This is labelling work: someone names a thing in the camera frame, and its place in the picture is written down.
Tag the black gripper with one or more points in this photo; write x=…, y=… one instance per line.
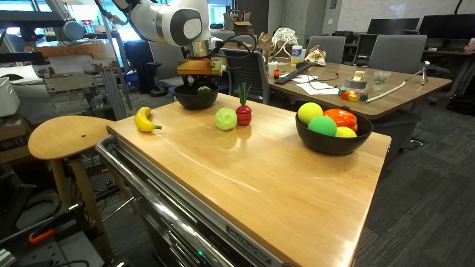
x=199, y=78

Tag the light green dimpled ball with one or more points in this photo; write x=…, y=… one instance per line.
x=226, y=118

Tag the red toy radish green leaves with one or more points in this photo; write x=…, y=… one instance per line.
x=244, y=115

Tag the yellow toy banana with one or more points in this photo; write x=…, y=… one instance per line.
x=143, y=121

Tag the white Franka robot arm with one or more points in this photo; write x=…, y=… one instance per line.
x=164, y=22

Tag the small black bowl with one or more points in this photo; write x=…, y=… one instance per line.
x=195, y=102

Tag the black mesh office chair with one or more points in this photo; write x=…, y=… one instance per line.
x=247, y=68

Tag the cardboard box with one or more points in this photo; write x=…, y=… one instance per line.
x=242, y=28

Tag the long black bar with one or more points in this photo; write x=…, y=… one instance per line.
x=294, y=72

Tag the clear water bottle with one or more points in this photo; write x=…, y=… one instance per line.
x=297, y=53

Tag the yellow-green toy ball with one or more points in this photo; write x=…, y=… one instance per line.
x=309, y=112

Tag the crumpled plastic bag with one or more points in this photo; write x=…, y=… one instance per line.
x=317, y=56

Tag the white paper sheets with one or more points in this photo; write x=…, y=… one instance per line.
x=320, y=89

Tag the wooden crate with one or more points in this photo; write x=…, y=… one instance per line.
x=79, y=52

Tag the green toy ball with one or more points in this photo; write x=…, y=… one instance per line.
x=321, y=126

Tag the grey robot joint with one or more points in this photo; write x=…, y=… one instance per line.
x=73, y=29

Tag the round wooden stool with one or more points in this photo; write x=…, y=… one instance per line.
x=64, y=135

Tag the orange toy bell pepper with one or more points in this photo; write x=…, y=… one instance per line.
x=342, y=118

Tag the large black bowl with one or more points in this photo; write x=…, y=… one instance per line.
x=331, y=145

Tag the colourful toy blocks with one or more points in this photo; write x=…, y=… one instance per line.
x=352, y=96

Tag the yellow toy lemon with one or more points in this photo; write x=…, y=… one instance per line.
x=345, y=132

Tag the wooden butcher block table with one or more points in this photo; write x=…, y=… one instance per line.
x=179, y=237

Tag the clear plastic cup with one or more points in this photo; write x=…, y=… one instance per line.
x=382, y=78

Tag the thin white stick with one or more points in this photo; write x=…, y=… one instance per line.
x=388, y=90

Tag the white appliance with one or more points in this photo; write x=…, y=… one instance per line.
x=8, y=98

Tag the wooden office table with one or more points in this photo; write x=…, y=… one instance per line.
x=395, y=96

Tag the black computer monitor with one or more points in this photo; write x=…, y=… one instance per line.
x=394, y=25
x=446, y=25

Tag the black perforated breadboard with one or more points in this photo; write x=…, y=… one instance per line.
x=75, y=249

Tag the orange black clamp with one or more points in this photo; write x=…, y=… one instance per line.
x=42, y=236

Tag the small tripod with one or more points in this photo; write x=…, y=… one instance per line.
x=425, y=68

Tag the aluminium frame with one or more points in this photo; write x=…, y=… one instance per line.
x=75, y=81

